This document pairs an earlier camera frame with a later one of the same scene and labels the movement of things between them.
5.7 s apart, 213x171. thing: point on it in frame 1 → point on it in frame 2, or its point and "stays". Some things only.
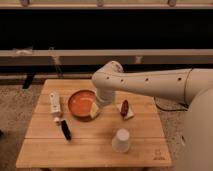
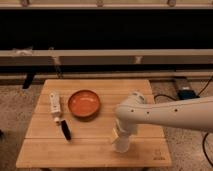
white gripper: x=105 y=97 → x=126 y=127
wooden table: x=68 y=129 stays
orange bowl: x=80 y=104 stays
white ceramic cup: x=120 y=143 stays
